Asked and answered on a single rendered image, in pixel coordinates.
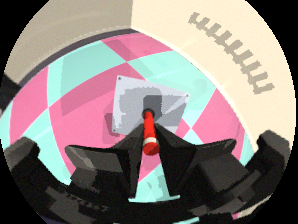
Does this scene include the dark red peg with white band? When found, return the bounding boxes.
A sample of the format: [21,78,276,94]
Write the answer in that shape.
[144,112,160,156]

